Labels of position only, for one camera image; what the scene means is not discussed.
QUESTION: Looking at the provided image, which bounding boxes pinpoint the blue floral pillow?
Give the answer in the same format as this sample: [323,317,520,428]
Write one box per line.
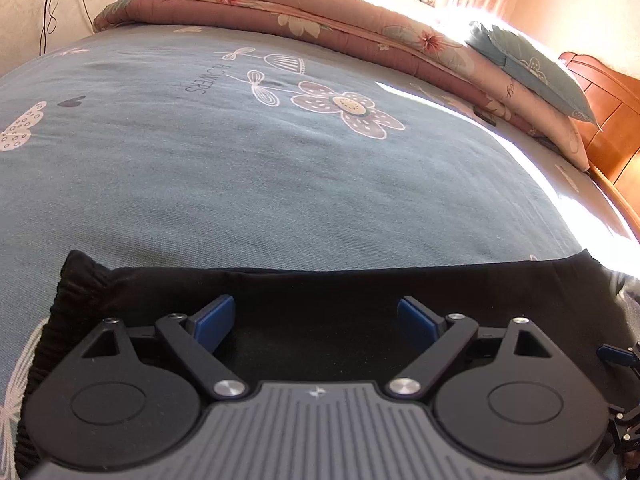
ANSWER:
[467,21,601,131]

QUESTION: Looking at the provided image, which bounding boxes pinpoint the black wall cable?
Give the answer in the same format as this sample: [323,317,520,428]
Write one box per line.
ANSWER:
[39,0,101,55]

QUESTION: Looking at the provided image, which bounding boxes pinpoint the black drawstring pants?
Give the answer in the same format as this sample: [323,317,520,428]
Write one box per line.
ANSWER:
[15,249,640,480]

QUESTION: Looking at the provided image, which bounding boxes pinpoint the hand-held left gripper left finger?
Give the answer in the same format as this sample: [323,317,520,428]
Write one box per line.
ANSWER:
[80,295,250,401]

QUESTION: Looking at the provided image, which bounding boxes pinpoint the blue floral bed sheet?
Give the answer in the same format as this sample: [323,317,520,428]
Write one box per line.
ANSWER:
[0,27,640,461]

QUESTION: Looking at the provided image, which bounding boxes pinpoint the pink floral folded quilt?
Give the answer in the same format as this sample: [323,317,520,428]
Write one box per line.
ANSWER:
[92,0,591,171]

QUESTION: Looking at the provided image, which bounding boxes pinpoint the wooden bed frame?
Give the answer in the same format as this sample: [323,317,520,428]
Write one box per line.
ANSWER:
[559,51,640,241]

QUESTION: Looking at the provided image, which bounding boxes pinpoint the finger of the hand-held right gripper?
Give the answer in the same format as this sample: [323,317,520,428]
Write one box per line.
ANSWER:
[598,343,633,363]

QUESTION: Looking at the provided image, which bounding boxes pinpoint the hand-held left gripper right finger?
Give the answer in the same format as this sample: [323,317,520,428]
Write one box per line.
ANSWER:
[385,296,551,401]

